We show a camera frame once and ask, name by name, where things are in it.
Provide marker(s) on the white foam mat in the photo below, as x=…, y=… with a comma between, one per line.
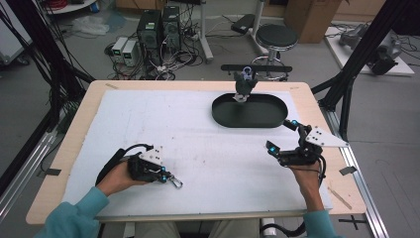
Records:
x=204, y=148

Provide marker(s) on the white floor board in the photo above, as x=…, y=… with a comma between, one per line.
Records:
x=343, y=59

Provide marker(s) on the black round stool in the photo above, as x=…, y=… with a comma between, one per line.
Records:
x=276, y=35

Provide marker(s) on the person's left leg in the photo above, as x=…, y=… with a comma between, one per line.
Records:
x=155, y=230

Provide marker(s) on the person's right leg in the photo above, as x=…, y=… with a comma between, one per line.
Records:
x=234, y=229

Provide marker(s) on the person's left hand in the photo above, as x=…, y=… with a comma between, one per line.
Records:
x=115, y=178

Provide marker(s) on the black metal frame strut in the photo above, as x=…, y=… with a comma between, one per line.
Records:
x=43, y=43
x=363, y=43

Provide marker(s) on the black computer tower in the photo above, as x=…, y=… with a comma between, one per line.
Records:
x=171, y=26
x=149, y=33

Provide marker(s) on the aluminium rail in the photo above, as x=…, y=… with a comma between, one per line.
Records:
x=360, y=185
x=23, y=172

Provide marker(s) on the black tape cross mark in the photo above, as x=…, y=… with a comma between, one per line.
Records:
x=353, y=220

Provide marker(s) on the black flat case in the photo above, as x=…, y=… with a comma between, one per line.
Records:
x=242, y=23

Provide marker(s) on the thin wooden stick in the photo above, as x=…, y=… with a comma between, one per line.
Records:
x=340, y=198

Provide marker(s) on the brown cardboard box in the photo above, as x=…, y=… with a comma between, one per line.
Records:
x=310, y=20

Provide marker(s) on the white desk leg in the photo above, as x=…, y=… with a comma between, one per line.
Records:
x=257, y=20
x=204, y=33

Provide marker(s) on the clear plastic bag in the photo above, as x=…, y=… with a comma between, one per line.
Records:
x=90, y=25

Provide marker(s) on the silver metal carabiner clasp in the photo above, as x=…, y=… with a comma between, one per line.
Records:
x=178, y=183

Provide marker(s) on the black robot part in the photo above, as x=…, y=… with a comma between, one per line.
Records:
x=384, y=59

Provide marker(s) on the white cylinder under table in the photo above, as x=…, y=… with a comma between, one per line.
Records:
x=268, y=220

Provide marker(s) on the person's leg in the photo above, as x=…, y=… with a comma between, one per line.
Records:
x=234, y=229
x=155, y=230

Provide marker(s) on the white cabinet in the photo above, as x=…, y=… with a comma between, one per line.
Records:
x=10, y=36

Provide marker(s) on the black oval tray stand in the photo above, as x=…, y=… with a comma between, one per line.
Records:
x=257, y=115

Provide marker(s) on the round white table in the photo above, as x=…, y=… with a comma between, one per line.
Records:
x=76, y=7

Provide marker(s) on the person's right hand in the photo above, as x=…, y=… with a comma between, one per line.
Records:
x=308, y=181

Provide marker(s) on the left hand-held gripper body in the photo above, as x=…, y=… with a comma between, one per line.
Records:
x=152, y=154

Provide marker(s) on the black tape piece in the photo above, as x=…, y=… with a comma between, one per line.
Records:
x=49, y=172
x=347, y=170

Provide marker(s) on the grey robot part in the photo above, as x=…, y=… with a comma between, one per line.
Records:
x=351, y=36

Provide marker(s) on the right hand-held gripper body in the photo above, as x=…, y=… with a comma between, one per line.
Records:
x=325, y=137

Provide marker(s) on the white power supply unit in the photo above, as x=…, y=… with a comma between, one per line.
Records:
x=118, y=48
x=129, y=53

